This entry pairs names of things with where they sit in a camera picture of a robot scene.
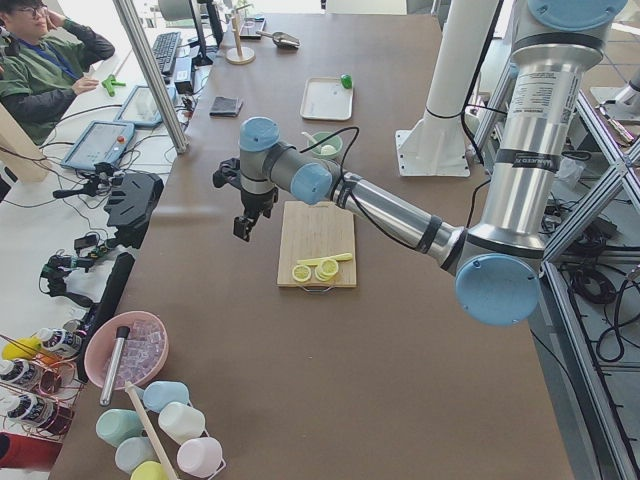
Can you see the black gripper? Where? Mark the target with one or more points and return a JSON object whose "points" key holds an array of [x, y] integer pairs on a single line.
{"points": [[255, 201]]}

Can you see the white ceramic spoon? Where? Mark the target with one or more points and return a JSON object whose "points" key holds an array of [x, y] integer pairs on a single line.
{"points": [[312, 142]]}

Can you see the white steamed bun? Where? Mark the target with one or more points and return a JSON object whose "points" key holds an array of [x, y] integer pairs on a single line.
{"points": [[328, 150]]}

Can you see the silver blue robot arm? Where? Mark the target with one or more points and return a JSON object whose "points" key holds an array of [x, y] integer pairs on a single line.
{"points": [[390, 57]]}

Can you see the mint green bowl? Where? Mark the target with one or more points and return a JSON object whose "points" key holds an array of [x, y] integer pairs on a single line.
{"points": [[326, 138]]}

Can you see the pink bowl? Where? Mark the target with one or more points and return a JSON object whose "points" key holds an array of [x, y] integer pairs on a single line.
{"points": [[143, 355]]}

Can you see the metal scoop in bowl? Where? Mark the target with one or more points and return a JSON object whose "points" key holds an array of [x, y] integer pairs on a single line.
{"points": [[122, 334]]}

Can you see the wooden cutting board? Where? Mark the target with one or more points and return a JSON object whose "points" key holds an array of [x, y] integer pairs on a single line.
{"points": [[316, 231]]}

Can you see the single lemon slice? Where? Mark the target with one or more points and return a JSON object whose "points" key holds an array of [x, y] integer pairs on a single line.
{"points": [[301, 273]]}

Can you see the lemon slice stack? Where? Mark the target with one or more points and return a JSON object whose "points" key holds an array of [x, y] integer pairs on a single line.
{"points": [[326, 271]]}

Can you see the yellow plastic knife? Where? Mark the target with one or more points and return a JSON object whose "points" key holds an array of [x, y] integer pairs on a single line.
{"points": [[318, 260]]}

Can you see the grey folded cloth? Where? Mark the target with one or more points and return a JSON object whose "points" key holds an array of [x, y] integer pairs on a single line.
{"points": [[225, 107]]}

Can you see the white rabbit tray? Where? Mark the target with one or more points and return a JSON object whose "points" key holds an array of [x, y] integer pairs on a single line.
{"points": [[325, 98]]}

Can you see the upper teach pendant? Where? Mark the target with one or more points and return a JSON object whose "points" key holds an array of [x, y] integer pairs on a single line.
{"points": [[140, 109]]}

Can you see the teach pendant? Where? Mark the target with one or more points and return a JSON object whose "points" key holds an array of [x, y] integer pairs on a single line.
{"points": [[100, 142], [140, 109]]}

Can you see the lower teach pendant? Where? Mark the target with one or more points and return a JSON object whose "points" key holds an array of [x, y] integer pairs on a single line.
{"points": [[100, 142]]}

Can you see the wooden mug tree stand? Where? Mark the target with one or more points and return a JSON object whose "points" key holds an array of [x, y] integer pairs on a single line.
{"points": [[239, 54]]}

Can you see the green lime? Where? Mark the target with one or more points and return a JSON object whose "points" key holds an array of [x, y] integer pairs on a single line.
{"points": [[346, 81]]}

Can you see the light blue cup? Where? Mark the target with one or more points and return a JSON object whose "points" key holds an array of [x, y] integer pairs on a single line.
{"points": [[159, 394]]}

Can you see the green clamp tool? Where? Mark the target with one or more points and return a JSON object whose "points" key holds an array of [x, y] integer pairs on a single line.
{"points": [[111, 83]]}

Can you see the black keyboard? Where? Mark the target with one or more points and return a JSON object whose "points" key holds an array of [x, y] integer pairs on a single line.
{"points": [[164, 50]]}

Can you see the white cup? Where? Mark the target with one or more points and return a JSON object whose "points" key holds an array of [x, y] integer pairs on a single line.
{"points": [[181, 422]]}

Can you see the pink cup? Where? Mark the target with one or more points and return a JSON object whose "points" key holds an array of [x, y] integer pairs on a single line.
{"points": [[201, 457]]}

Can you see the mint green cup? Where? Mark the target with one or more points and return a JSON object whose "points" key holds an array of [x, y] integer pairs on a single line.
{"points": [[114, 426]]}

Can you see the pale blue cup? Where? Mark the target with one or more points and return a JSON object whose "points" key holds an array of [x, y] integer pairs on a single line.
{"points": [[132, 452]]}

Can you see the seated person green shirt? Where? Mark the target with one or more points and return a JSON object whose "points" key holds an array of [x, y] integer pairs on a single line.
{"points": [[51, 68]]}

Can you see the yellow cup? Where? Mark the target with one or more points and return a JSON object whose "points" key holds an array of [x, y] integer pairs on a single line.
{"points": [[149, 470]]}

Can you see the aluminium frame post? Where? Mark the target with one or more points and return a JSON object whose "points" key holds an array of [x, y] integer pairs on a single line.
{"points": [[146, 60]]}

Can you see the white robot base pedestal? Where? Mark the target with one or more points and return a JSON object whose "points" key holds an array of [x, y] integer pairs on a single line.
{"points": [[435, 146]]}

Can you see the wooden cup rack handle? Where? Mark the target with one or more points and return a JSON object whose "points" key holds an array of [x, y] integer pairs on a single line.
{"points": [[130, 389]]}

